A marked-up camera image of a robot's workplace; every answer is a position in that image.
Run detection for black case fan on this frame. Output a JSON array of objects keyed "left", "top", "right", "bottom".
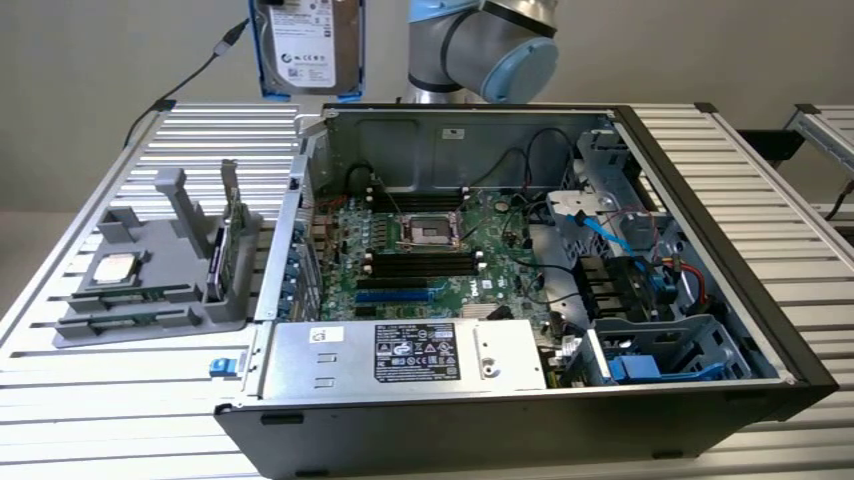
[{"left": 578, "top": 254, "right": 677, "bottom": 322}]

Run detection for green motherboard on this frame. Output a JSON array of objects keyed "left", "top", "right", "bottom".
[{"left": 318, "top": 188, "right": 569, "bottom": 322}]

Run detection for graphics card with metal bracket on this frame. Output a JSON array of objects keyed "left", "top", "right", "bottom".
[{"left": 205, "top": 158, "right": 246, "bottom": 302}]

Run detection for black cable with grey plug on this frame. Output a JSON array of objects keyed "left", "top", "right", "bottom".
[{"left": 125, "top": 17, "right": 253, "bottom": 147}]

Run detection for silver power supply unit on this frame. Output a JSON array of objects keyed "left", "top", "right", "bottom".
[{"left": 257, "top": 319, "right": 549, "bottom": 397}]

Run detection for red wire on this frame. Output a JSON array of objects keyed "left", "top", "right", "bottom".
[{"left": 678, "top": 264, "right": 710, "bottom": 312}]

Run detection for black looped wire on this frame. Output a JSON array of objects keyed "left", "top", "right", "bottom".
[{"left": 476, "top": 127, "right": 577, "bottom": 194}]

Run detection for black expansion slot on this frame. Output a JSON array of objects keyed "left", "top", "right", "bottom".
[{"left": 355, "top": 277, "right": 437, "bottom": 292}]

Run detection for black RAM slot bank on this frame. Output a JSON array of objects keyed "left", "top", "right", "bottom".
[
  {"left": 381, "top": 186, "right": 470, "bottom": 212},
  {"left": 362, "top": 248, "right": 488, "bottom": 279}
]

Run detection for blue expansion slot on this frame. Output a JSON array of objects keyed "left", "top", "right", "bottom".
[{"left": 354, "top": 290, "right": 434, "bottom": 304}]

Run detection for grey parts rack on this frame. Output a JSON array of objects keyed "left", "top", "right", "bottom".
[{"left": 51, "top": 167, "right": 266, "bottom": 350}]

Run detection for black open PC case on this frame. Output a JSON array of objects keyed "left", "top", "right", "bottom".
[{"left": 213, "top": 102, "right": 840, "bottom": 479}]

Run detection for hard disk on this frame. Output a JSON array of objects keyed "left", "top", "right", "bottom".
[{"left": 249, "top": 0, "right": 367, "bottom": 104}]

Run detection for silver CPU chip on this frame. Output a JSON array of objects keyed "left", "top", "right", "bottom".
[{"left": 91, "top": 253, "right": 146, "bottom": 284}]

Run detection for grey disk bay blue rails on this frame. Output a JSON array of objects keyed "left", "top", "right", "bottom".
[{"left": 586, "top": 313, "right": 784, "bottom": 387}]

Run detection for blue SATA wire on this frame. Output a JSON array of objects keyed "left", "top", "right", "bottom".
[{"left": 569, "top": 208, "right": 636, "bottom": 262}]

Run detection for CPU socket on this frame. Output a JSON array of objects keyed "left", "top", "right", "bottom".
[{"left": 394, "top": 212, "right": 464, "bottom": 250}]

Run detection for green RAM stick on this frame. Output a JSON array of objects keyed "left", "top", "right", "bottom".
[
  {"left": 86, "top": 310, "right": 186, "bottom": 332},
  {"left": 70, "top": 285, "right": 193, "bottom": 304}
]

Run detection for silver drive cage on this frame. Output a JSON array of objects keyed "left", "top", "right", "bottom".
[{"left": 544, "top": 128, "right": 670, "bottom": 252}]

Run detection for metal slat side table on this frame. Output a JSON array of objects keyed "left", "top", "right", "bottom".
[{"left": 784, "top": 103, "right": 854, "bottom": 177}]

